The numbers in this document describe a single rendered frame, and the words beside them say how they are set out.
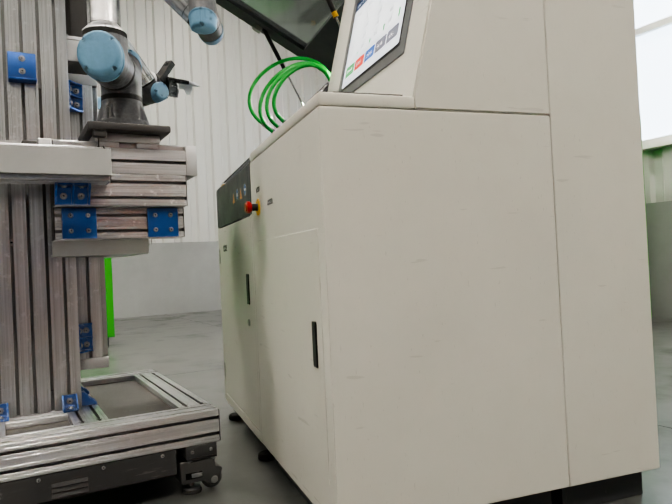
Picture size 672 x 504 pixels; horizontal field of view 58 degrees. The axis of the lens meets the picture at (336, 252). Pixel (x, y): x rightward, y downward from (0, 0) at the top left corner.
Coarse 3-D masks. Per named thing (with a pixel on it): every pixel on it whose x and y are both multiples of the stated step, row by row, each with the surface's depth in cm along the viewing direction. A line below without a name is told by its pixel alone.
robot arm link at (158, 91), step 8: (128, 40) 230; (128, 48) 230; (144, 64) 236; (144, 72) 236; (144, 80) 236; (152, 80) 238; (144, 88) 238; (152, 88) 238; (160, 88) 239; (144, 96) 241; (152, 96) 239; (160, 96) 239; (144, 104) 245
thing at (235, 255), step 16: (240, 224) 208; (224, 240) 240; (240, 240) 209; (224, 256) 242; (240, 256) 210; (224, 272) 243; (240, 272) 211; (224, 288) 245; (240, 288) 212; (224, 304) 247; (240, 304) 214; (224, 320) 248; (240, 320) 215; (224, 336) 250; (240, 336) 216; (240, 352) 217; (256, 352) 192; (224, 368) 252; (240, 368) 219; (256, 368) 192; (240, 384) 220; (256, 384) 193; (240, 400) 221; (256, 400) 194; (256, 416) 195
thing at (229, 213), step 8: (240, 176) 204; (224, 184) 235; (232, 184) 219; (240, 184) 205; (224, 192) 236; (232, 192) 219; (224, 200) 236; (232, 200) 220; (240, 200) 206; (248, 200) 194; (224, 208) 237; (232, 208) 221; (240, 208) 206; (224, 216) 238; (232, 216) 221; (240, 216) 207; (248, 216) 200; (224, 224) 239
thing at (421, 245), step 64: (448, 0) 135; (512, 0) 141; (448, 64) 134; (512, 64) 140; (320, 128) 124; (384, 128) 129; (448, 128) 134; (512, 128) 140; (256, 192) 181; (320, 192) 125; (384, 192) 128; (448, 192) 133; (512, 192) 139; (256, 256) 184; (320, 256) 126; (384, 256) 128; (448, 256) 133; (512, 256) 139; (320, 320) 127; (384, 320) 127; (448, 320) 132; (512, 320) 138; (320, 384) 129; (384, 384) 127; (448, 384) 132; (512, 384) 138; (320, 448) 131; (384, 448) 126; (448, 448) 132; (512, 448) 137
